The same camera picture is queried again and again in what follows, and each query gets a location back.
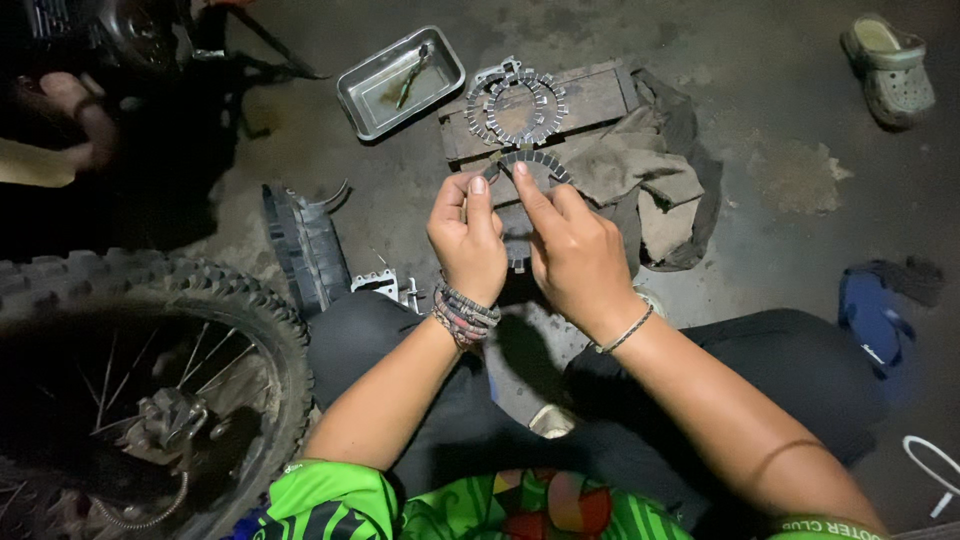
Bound person's right hand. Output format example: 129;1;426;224
510;160;648;347

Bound person's left hand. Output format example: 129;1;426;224
426;171;510;309

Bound toothed clutch friction plate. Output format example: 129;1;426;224
482;147;575;275
463;71;550;145
483;69;570;148

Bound person's white shoe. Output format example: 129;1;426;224
633;283;669;321
526;403;579;441

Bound dirty grey-brown rag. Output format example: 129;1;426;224
562;67;726;273

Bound black plastic motorcycle part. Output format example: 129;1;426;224
260;180;354;321

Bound dark wooden block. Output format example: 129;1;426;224
437;59;641;208

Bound grey metal gasket piece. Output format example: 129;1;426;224
472;55;523;88

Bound rectangular metal tray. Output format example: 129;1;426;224
336;25;468;144

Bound person's black trousers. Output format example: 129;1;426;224
306;290;888;526

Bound knobby motorcycle wheel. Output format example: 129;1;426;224
0;249;317;540

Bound person's green patterned jersey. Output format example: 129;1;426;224
250;458;891;540

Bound blue flip-flop sandal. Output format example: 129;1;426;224
837;268;918;378

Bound grey clog shoe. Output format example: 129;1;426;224
840;13;938;131

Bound black motorcycle engine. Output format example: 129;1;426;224
21;0;333;85

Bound stack of beaded bracelets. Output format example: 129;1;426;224
430;278;503;351

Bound thin grey cord bracelet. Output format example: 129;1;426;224
594;301;656;356

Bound small silver metal bracket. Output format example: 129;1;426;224
349;268;422;313

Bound green-handled brush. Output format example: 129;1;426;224
395;42;433;112

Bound white cable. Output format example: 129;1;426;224
902;435;960;520

